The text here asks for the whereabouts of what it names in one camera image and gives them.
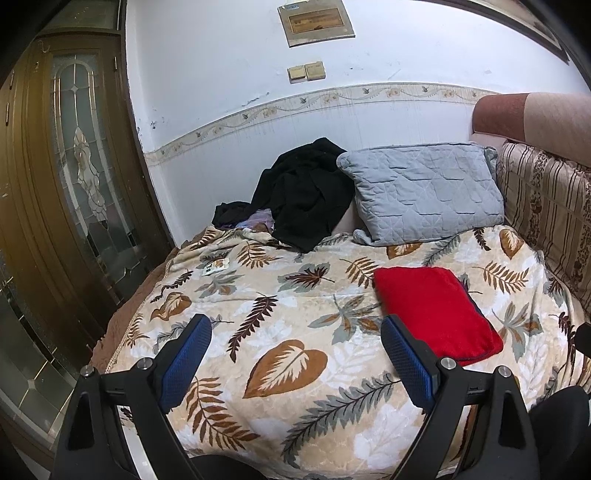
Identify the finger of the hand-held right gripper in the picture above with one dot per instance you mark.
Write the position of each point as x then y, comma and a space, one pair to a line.
584, 339

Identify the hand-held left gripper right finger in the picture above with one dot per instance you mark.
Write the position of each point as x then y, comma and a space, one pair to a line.
408, 364

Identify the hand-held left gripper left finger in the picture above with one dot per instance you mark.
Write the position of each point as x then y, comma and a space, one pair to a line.
184, 364

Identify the red and blue knit sweater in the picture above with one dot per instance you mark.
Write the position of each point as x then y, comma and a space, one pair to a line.
434, 314

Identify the black clothes pile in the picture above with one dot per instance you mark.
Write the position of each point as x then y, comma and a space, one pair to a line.
304, 194

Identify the brown bed cover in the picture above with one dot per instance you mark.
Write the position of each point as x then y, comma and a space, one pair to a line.
138, 304

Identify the small printed packet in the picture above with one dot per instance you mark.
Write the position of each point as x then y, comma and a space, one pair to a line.
216, 266

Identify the black round object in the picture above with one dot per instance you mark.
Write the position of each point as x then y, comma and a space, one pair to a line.
231, 468

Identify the leaf print fleece blanket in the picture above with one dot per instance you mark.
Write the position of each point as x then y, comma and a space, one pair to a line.
295, 332

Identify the brown striped floral cushion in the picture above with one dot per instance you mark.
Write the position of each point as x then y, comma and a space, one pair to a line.
549, 207

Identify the purple cloth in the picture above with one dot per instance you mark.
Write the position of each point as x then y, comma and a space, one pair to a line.
258, 220

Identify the grey quilted pillow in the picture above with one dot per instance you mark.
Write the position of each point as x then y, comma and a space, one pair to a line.
425, 194

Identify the wooden door with glass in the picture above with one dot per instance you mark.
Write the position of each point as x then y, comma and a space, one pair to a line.
60, 207

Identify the brown padded headboard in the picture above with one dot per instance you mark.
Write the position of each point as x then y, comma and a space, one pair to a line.
531, 115

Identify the beige wall switch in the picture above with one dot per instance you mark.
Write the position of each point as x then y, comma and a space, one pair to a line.
296, 74
315, 70

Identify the small framed wall picture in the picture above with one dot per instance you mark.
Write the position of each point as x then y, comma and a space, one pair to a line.
316, 23

